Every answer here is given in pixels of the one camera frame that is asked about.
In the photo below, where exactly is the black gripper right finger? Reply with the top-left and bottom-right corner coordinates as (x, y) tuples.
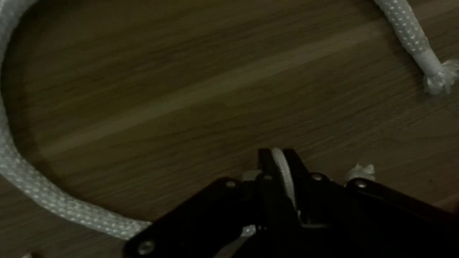
(286, 148), (459, 258)

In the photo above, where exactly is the thick white rope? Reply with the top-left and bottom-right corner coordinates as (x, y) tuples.
(0, 0), (459, 241)

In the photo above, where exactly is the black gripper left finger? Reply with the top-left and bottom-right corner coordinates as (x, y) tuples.
(122, 148), (300, 258)

